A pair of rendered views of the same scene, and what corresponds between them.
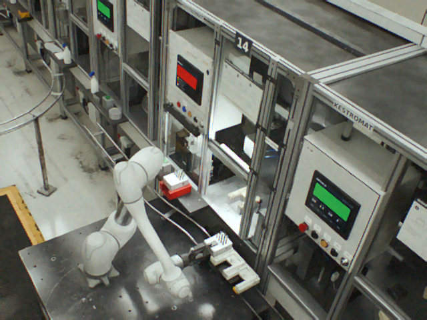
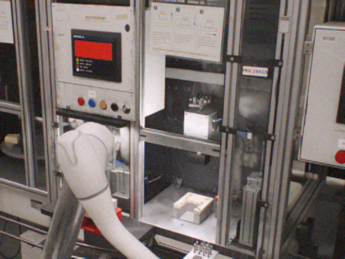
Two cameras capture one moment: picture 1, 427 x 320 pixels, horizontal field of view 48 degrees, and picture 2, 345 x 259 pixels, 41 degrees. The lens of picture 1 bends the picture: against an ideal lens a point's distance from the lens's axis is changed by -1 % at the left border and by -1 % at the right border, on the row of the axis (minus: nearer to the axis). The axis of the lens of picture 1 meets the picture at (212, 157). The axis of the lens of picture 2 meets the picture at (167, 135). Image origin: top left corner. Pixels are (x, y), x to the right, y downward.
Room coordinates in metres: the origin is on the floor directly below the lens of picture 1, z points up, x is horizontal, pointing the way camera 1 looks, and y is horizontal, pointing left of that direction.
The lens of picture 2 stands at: (0.44, 0.62, 1.92)
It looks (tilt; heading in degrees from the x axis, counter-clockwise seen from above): 18 degrees down; 338
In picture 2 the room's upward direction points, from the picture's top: 1 degrees clockwise
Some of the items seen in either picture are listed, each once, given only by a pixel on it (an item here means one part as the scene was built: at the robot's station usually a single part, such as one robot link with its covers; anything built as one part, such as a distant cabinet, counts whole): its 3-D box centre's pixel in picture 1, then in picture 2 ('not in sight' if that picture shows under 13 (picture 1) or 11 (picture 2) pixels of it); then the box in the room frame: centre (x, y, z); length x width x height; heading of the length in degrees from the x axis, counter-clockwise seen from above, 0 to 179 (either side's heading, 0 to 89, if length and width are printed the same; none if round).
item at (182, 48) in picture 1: (204, 78); (108, 58); (2.44, 0.10, 1.60); 0.42 x 0.29 x 0.46; 39
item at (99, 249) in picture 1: (97, 251); not in sight; (1.72, 0.57, 0.85); 0.18 x 0.16 x 0.22; 157
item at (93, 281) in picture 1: (99, 270); not in sight; (1.70, 0.56, 0.71); 0.22 x 0.18 x 0.06; 39
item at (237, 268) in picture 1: (228, 265); not in sight; (1.73, -0.16, 0.84); 0.36 x 0.14 x 0.10; 39
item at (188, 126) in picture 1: (181, 118); (90, 116); (2.35, 0.21, 1.37); 0.36 x 0.04 x 0.04; 39
